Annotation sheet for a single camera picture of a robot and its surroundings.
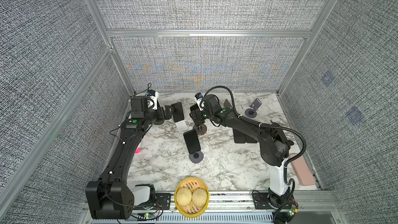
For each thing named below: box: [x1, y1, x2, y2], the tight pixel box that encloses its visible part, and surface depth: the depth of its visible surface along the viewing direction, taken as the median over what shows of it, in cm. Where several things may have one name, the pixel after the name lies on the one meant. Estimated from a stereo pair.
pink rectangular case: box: [288, 153, 316, 187], surface depth 81 cm
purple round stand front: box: [188, 150, 204, 164], surface depth 90 cm
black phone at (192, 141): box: [182, 129, 202, 154], surface depth 81 cm
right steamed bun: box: [191, 187, 208, 208], surface depth 70 cm
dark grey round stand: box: [152, 119, 165, 125], surface depth 105 cm
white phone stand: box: [175, 119, 189, 133], surface depth 102 cm
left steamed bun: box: [176, 187, 193, 207], surface depth 71 cm
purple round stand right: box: [244, 97, 262, 119], surface depth 106 cm
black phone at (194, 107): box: [189, 103, 200, 112], surface depth 88 cm
